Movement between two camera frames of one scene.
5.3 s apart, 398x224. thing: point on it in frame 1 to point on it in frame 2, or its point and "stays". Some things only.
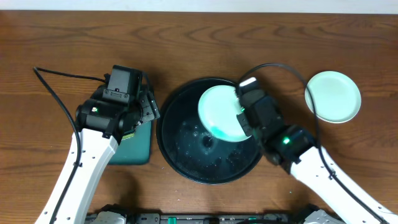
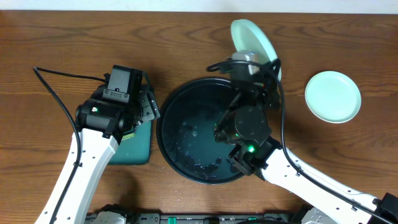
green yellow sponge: x=128 y=136 stays
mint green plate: x=219 y=107 to x=247 y=36
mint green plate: x=336 y=96 stays
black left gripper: x=149 y=107 stays
